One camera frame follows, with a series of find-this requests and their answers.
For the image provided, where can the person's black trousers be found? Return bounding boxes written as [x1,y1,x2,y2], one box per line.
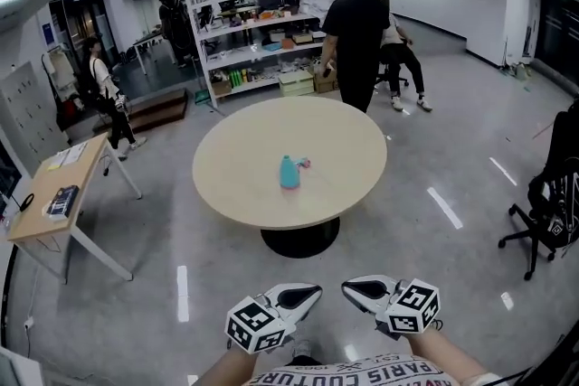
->
[283,354,323,368]

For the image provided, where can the pale green storage crate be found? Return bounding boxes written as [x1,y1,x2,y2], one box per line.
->
[277,70,316,98]

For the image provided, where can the dark wooden step platform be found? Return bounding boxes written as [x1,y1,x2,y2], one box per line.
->
[92,88,189,135]

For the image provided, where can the wooden desk with white legs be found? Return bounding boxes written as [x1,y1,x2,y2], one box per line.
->
[6,131,142,286]

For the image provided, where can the black stickered office chair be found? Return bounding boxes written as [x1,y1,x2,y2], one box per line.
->
[497,97,579,281]

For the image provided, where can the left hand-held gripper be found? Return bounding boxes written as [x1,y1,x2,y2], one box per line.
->
[224,283,323,353]

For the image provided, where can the green dustpan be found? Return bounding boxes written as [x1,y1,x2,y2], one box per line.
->
[194,58,212,108]

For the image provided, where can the person's white printed shirt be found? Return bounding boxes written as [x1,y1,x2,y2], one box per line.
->
[242,352,498,386]

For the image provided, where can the person's left forearm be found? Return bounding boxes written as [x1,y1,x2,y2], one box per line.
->
[198,347,259,386]

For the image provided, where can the person's grey shoe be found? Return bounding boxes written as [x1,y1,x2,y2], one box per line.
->
[291,332,314,359]

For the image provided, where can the white papers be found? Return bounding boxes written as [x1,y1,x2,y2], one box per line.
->
[47,142,90,171]

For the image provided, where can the white shelving unit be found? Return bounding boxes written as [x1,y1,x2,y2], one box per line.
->
[183,0,338,109]

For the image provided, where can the teal spray bottle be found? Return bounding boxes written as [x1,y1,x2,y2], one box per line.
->
[279,154,302,190]

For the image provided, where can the open cardboard box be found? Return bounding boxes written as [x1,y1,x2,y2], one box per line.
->
[313,67,340,95]

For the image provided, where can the white framed table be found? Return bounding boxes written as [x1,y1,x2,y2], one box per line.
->
[133,33,178,77]

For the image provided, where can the person's right forearm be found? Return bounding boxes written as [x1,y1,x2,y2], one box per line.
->
[406,327,488,381]

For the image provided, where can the grey metal lockers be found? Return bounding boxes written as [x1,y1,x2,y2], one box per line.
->
[0,61,59,166]

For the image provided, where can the dark blue book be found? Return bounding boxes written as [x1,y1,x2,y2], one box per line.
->
[46,184,81,221]

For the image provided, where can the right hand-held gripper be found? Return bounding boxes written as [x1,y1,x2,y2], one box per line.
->
[341,274,441,334]

